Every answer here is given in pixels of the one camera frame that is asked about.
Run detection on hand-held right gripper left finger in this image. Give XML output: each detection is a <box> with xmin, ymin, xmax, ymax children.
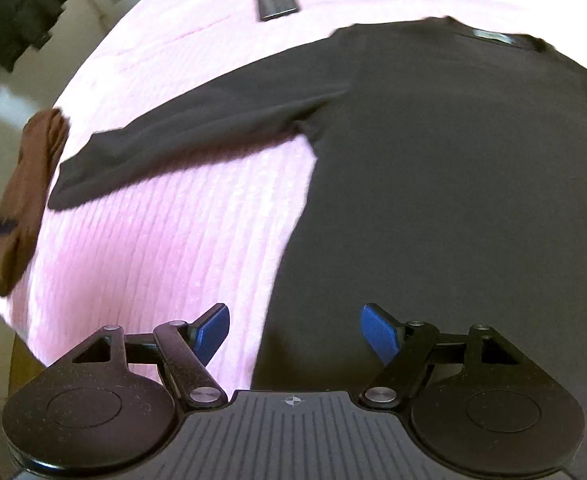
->
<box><xmin>72</xmin><ymin>302</ymin><xmax>232</xmax><ymax>408</ymax></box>

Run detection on brown cloth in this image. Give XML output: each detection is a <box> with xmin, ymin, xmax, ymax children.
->
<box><xmin>0</xmin><ymin>108</ymin><xmax>72</xmax><ymax>297</ymax></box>

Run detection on pink blanket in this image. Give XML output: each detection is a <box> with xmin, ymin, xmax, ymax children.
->
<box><xmin>0</xmin><ymin>0</ymin><xmax>587</xmax><ymax>396</ymax></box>

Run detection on black phone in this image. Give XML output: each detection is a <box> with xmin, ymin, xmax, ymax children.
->
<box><xmin>255</xmin><ymin>0</ymin><xmax>300</xmax><ymax>22</ymax></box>

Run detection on black long-sleeve shirt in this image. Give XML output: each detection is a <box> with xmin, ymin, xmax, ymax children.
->
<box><xmin>48</xmin><ymin>16</ymin><xmax>587</xmax><ymax>461</ymax></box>

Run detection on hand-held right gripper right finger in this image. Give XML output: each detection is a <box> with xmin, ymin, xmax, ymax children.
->
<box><xmin>358</xmin><ymin>302</ymin><xmax>520</xmax><ymax>408</ymax></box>

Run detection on dark hanging clothes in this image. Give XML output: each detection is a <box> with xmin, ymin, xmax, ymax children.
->
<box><xmin>0</xmin><ymin>0</ymin><xmax>94</xmax><ymax>77</ymax></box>

